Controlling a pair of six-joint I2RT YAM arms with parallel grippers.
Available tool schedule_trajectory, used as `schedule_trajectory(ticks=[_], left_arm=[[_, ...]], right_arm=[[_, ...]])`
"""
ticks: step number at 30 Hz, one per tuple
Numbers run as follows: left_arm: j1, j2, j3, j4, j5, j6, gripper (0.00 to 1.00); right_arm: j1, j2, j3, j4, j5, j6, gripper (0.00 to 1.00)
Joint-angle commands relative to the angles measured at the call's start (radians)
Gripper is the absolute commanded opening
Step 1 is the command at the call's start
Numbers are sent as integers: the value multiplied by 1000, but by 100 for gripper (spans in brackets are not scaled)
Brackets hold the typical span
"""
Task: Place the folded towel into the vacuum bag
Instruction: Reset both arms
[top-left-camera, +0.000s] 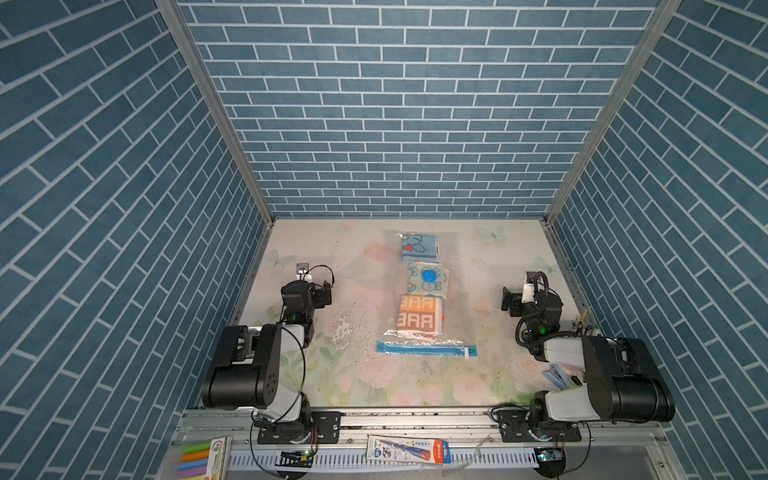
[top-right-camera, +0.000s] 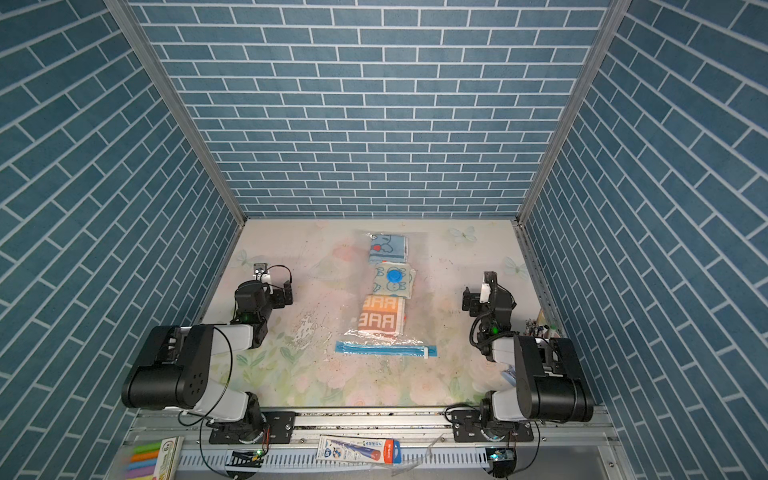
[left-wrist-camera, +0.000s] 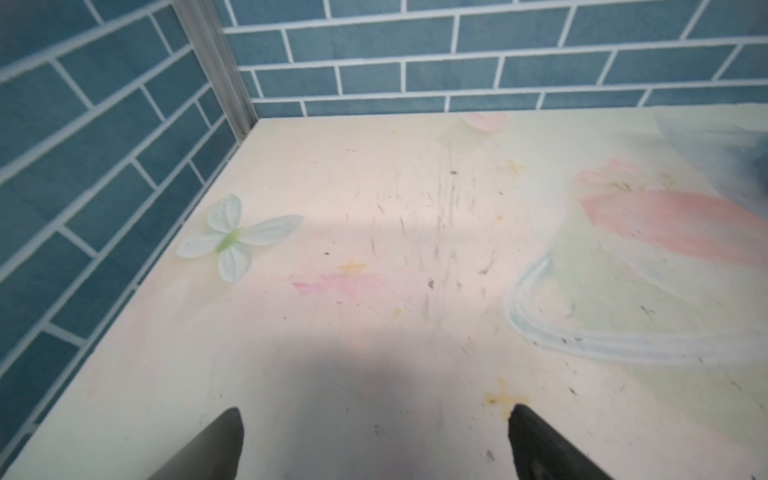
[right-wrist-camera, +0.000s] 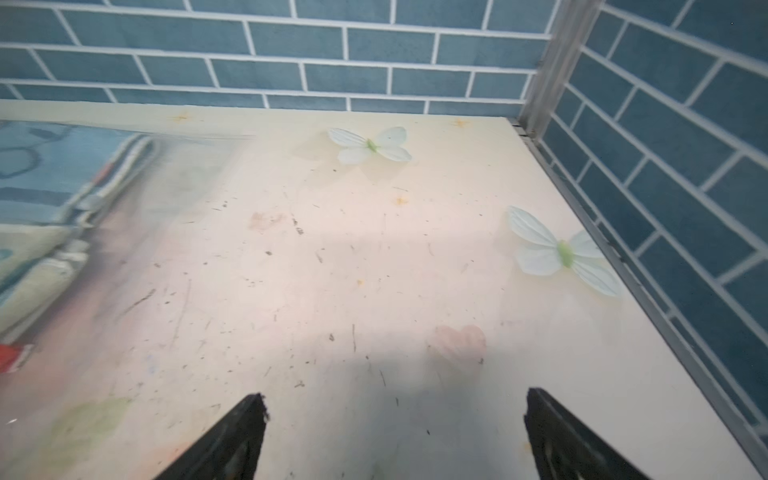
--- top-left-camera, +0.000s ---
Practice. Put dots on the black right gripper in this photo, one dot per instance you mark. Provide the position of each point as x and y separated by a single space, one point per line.
516 300

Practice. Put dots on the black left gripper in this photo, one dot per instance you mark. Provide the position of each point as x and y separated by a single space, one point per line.
317 294

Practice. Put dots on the clear vacuum bag blue zip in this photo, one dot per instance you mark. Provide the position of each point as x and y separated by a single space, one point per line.
457 331

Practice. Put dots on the blue cartoon towel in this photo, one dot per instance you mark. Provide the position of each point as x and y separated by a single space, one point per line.
419 248

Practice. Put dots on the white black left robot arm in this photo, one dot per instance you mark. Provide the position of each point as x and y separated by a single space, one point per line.
245 368

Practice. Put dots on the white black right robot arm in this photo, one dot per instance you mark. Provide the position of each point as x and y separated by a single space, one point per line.
619 381

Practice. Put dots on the pink pen holder cup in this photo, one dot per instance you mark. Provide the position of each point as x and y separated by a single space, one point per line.
565 357

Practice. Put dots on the red blue toothbrush package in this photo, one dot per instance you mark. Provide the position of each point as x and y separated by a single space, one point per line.
408 450

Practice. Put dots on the coloured marker pack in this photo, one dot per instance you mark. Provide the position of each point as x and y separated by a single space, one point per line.
208 460

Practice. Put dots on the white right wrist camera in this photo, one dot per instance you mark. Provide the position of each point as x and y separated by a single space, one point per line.
528 293

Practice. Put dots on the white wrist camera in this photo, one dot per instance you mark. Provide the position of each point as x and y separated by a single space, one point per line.
528 293
303 272

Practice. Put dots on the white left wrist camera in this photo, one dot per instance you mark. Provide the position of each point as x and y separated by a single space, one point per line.
303 272

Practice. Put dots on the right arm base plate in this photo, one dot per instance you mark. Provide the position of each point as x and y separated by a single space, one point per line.
518 425

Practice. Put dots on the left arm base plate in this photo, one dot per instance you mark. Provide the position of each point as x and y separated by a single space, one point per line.
326 423

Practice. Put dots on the aluminium mounting rail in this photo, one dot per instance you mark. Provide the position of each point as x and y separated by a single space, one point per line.
465 426

